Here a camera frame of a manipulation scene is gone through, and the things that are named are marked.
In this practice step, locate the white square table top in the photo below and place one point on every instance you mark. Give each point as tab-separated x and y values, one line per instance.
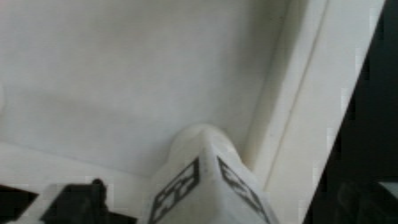
122	68

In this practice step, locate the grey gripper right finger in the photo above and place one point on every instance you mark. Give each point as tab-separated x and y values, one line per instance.
367	203

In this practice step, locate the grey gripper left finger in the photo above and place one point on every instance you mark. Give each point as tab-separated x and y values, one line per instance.
79	206

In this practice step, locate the white U-shaped obstacle fence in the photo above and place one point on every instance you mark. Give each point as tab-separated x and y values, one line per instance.
328	54

